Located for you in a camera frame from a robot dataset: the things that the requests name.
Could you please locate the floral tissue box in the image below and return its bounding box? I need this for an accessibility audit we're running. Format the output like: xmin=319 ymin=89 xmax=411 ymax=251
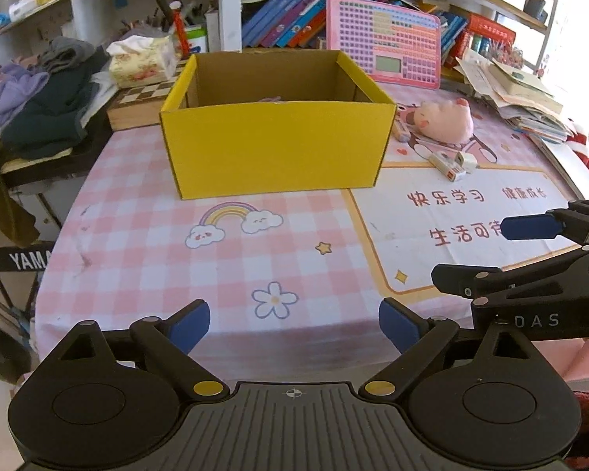
xmin=106 ymin=35 xmax=177 ymax=88

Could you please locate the red book box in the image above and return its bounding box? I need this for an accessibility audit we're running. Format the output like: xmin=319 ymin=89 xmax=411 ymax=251
xmin=444 ymin=13 xmax=516 ymax=68

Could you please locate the pen holder with pens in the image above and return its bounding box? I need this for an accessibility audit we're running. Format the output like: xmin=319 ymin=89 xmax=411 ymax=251
xmin=156 ymin=0 xmax=208 ymax=58

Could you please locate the white desk mat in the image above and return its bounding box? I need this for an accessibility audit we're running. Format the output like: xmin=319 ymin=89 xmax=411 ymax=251
xmin=344 ymin=165 xmax=576 ymax=304

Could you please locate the yellow cardboard box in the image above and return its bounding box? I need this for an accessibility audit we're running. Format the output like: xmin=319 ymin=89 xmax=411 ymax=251
xmin=159 ymin=49 xmax=396 ymax=200

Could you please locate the pink checkered tablecloth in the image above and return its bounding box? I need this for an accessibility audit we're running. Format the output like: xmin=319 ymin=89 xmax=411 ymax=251
xmin=33 ymin=80 xmax=589 ymax=384

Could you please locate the pink plush pig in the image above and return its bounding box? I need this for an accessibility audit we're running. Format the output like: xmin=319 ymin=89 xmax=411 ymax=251
xmin=414 ymin=98 xmax=474 ymax=145

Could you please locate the white charger plug cube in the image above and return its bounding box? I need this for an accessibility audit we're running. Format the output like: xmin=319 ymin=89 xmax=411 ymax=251
xmin=454 ymin=152 xmax=479 ymax=172

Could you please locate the small white red box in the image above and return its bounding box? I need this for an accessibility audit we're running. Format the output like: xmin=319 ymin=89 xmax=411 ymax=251
xmin=428 ymin=152 xmax=467 ymax=182

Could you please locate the white large notebook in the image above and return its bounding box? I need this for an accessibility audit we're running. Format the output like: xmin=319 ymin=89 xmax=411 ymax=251
xmin=529 ymin=135 xmax=589 ymax=200

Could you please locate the pink toy learning tablet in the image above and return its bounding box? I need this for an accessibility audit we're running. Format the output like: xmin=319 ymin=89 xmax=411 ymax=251
xmin=326 ymin=0 xmax=441 ymax=89

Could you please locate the row of blue books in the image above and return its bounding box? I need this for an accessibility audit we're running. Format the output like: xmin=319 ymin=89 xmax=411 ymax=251
xmin=240 ymin=0 xmax=369 ymax=50

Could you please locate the stack of papers and books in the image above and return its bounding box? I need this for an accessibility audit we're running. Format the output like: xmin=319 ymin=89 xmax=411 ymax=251
xmin=454 ymin=51 xmax=576 ymax=144

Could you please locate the wooden chessboard box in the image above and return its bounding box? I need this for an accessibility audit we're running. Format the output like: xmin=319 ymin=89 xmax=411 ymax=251
xmin=107 ymin=60 xmax=187 ymax=132

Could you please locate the pile of clothes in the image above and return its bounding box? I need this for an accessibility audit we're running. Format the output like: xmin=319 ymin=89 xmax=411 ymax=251
xmin=0 ymin=37 xmax=112 ymax=248

